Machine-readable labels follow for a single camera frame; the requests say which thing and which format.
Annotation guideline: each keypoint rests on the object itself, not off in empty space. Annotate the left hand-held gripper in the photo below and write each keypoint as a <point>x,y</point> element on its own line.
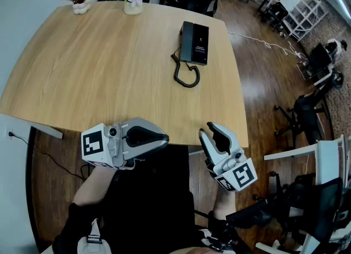
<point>93,144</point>

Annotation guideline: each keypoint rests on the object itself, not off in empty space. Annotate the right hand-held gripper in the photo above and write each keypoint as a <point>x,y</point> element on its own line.
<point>241,173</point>

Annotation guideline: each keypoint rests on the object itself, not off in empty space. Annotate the black telephone handset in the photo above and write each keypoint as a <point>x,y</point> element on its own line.
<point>187,41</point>

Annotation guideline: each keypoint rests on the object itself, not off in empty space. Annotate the person's left forearm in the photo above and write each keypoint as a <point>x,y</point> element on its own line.
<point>94,185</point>

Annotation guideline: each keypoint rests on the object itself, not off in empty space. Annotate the person's right forearm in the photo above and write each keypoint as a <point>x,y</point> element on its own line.
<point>225,203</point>

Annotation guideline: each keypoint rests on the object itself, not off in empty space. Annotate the black telephone base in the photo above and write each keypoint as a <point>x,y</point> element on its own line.
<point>200,44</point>

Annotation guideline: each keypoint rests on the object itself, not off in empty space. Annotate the person's black clothing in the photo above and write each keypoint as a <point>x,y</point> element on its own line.
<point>153,192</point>

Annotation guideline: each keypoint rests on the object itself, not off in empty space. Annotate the white table leg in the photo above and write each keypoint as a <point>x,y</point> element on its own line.
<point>46,131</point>

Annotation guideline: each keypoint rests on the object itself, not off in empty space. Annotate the white desk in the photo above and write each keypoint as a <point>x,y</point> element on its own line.
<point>327,154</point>

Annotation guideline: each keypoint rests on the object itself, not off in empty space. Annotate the black mesh office chair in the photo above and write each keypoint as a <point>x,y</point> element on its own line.
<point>315,206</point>

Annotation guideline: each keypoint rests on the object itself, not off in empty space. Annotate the white wall outlet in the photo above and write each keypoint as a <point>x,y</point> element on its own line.
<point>8,133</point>

